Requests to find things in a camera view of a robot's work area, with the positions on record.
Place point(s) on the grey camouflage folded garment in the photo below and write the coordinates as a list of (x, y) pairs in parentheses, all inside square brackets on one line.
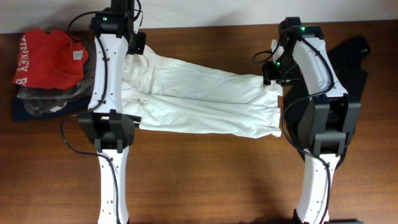
[(39, 101)]

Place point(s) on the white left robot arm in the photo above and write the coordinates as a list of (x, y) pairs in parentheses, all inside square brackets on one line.
[(106, 126)]

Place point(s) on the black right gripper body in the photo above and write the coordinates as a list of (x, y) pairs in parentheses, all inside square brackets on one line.
[(283, 71)]

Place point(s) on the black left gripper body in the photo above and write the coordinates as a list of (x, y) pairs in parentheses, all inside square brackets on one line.
[(137, 44)]

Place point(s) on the red folded t-shirt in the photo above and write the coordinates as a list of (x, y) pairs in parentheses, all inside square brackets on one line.
[(49, 60)]

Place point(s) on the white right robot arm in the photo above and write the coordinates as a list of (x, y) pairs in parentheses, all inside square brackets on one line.
[(307, 49)]

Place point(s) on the white t-shirt black print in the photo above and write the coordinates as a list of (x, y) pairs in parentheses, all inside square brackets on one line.
[(177, 96)]

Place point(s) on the navy folded garment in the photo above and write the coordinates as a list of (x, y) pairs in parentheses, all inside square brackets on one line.
[(20, 114)]

